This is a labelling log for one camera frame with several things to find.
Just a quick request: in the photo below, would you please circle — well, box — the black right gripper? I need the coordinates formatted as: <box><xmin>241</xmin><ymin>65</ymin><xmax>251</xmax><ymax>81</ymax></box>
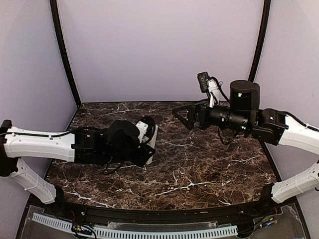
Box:
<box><xmin>171</xmin><ymin>97</ymin><xmax>251</xmax><ymax>133</ymax></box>

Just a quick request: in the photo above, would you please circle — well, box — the white remote control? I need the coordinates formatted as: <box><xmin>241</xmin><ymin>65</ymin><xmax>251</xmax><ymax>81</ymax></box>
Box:
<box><xmin>146</xmin><ymin>124</ymin><xmax>158</xmax><ymax>165</ymax></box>

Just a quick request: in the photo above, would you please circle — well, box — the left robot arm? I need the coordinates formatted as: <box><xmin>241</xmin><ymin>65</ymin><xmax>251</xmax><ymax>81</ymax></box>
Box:
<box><xmin>0</xmin><ymin>116</ymin><xmax>158</xmax><ymax>217</ymax></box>

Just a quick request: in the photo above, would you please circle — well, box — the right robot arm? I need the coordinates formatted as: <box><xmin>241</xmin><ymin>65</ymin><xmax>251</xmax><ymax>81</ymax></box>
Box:
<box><xmin>172</xmin><ymin>80</ymin><xmax>319</xmax><ymax>154</ymax></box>

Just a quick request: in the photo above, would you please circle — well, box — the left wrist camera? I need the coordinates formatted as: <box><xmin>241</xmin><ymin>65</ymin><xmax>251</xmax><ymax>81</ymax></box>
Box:
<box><xmin>136</xmin><ymin>116</ymin><xmax>156</xmax><ymax>144</ymax></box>

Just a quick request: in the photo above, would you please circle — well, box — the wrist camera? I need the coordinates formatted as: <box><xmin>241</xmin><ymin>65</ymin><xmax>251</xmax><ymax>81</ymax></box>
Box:
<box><xmin>136</xmin><ymin>116</ymin><xmax>156</xmax><ymax>144</ymax></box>
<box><xmin>197</xmin><ymin>72</ymin><xmax>221</xmax><ymax>108</ymax></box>

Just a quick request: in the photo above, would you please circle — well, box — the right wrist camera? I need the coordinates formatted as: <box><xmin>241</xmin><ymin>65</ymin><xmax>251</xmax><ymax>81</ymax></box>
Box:
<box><xmin>197</xmin><ymin>72</ymin><xmax>221</xmax><ymax>108</ymax></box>

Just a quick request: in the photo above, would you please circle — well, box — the white slotted cable duct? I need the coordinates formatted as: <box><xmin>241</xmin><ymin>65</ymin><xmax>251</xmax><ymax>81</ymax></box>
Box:
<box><xmin>32</xmin><ymin>213</ymin><xmax>238</xmax><ymax>239</ymax></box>

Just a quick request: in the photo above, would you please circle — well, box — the black front rail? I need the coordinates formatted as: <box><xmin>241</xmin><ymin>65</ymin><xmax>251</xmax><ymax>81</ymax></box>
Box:
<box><xmin>27</xmin><ymin>196</ymin><xmax>300</xmax><ymax>230</ymax></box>

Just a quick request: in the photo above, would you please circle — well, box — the black right corner post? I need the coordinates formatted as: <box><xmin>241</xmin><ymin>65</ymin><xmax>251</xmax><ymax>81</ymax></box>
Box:
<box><xmin>248</xmin><ymin>0</ymin><xmax>271</xmax><ymax>82</ymax></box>

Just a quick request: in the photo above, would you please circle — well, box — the black corner post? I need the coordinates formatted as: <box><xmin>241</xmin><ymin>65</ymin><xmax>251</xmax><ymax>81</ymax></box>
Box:
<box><xmin>49</xmin><ymin>0</ymin><xmax>82</xmax><ymax>107</ymax></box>
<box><xmin>248</xmin><ymin>0</ymin><xmax>271</xmax><ymax>82</ymax></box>

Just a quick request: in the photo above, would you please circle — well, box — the black left corner post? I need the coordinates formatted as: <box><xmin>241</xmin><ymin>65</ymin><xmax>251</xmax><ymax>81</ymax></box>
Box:
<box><xmin>49</xmin><ymin>0</ymin><xmax>82</xmax><ymax>107</ymax></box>

